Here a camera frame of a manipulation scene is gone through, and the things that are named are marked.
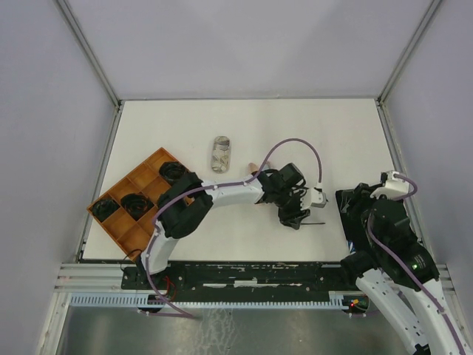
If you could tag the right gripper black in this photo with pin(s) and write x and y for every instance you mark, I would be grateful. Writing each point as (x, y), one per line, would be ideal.
(361, 194)

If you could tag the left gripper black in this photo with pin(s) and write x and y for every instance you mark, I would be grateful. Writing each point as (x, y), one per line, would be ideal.
(294, 217)

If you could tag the pink glasses case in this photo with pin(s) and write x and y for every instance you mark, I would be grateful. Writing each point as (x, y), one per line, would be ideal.
(253, 168)

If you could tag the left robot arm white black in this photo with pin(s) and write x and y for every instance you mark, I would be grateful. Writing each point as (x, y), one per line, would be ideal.
(184, 206)

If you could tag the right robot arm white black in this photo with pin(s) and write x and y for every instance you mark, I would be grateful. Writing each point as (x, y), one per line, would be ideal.
(393, 269)

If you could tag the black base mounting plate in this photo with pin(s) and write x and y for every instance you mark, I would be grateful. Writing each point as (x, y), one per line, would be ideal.
(213, 281)

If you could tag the rolled black tie upper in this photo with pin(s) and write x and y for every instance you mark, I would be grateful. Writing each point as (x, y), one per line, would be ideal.
(172, 171)

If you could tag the rolled black tie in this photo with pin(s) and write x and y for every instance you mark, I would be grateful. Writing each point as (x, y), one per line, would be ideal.
(102, 209)
(172, 171)

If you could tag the rolled dark green tie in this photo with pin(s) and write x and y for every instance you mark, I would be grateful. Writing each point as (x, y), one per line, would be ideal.
(136, 204)

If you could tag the orange wooden divided tray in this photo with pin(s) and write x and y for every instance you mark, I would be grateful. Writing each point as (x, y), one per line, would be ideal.
(130, 235)

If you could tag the rolled black tie lower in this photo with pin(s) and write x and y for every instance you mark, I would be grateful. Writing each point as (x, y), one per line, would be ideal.
(102, 209)

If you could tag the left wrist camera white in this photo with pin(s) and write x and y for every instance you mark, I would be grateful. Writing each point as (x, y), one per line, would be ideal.
(314, 198)

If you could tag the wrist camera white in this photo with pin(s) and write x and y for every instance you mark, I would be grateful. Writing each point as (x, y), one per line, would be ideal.
(395, 187)
(314, 198)

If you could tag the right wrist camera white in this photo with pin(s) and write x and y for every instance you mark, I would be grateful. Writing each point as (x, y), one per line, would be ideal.
(395, 187)

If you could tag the right aluminium frame post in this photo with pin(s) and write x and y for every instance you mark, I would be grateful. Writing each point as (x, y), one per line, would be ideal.
(407, 53)

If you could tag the aluminium frame post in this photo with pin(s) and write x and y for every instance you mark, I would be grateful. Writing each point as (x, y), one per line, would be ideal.
(407, 53)
(65, 9)

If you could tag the aluminium front rail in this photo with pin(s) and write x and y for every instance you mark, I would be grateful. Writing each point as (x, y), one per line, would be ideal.
(84, 277)

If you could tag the left aluminium frame post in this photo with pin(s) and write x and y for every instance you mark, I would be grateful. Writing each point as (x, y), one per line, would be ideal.
(65, 9)

